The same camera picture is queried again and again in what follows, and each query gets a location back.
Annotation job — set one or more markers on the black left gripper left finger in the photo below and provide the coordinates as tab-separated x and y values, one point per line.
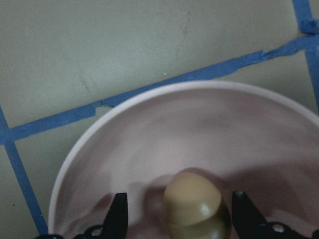
115	224

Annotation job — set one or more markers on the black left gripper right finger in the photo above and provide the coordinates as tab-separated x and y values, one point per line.
246	218

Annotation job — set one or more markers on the brown egg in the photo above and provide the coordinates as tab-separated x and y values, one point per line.
193	208

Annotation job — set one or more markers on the pink bowl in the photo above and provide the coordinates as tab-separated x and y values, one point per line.
241	137

